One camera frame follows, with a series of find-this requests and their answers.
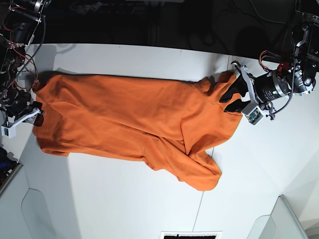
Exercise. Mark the grey plastic bin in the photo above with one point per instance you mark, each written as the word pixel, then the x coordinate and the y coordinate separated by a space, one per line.
pixel 281 223
pixel 24 212

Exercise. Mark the grey plastic bin right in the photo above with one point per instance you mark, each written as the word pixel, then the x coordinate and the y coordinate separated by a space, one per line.
pixel 281 223

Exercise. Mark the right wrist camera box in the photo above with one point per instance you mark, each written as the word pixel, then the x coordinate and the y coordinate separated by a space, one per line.
pixel 9 131

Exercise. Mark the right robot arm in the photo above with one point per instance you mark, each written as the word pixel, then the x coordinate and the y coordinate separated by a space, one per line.
pixel 18 25

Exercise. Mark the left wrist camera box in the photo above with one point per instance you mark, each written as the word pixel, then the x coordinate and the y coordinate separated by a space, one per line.
pixel 253 113

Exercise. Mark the orange t-shirt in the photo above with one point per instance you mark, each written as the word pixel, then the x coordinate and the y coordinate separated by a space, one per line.
pixel 167 124

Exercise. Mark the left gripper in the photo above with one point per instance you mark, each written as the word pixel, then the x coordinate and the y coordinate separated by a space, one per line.
pixel 262 90

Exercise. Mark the grey plastic bin left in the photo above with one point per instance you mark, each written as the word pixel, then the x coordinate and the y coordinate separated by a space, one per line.
pixel 24 212

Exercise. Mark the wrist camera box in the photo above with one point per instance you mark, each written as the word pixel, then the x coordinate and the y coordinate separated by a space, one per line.
pixel 9 131
pixel 253 113

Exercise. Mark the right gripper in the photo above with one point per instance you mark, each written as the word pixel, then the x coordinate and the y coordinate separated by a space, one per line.
pixel 22 106

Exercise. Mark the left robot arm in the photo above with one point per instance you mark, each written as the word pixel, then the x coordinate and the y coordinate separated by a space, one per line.
pixel 293 72

